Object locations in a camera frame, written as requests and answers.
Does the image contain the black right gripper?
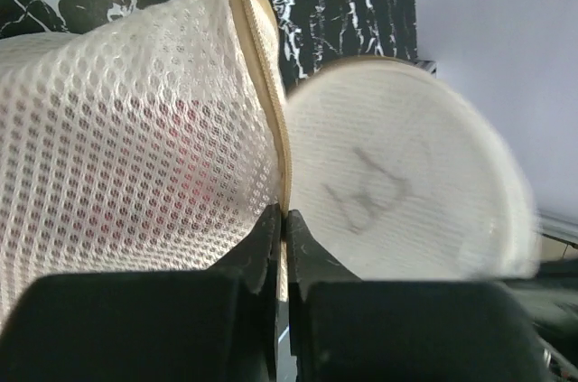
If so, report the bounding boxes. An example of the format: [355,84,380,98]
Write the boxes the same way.
[506,259,577,381]

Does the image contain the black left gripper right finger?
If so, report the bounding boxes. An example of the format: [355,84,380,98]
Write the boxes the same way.
[286,210,550,381]

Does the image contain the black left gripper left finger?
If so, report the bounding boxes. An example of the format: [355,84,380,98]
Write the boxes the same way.
[1,206,282,381]

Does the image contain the red bra inside bag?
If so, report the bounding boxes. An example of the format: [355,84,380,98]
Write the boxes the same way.
[83,97,237,237]

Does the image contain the white mesh cylindrical laundry bag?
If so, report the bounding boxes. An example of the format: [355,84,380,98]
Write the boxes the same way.
[1,0,541,317]

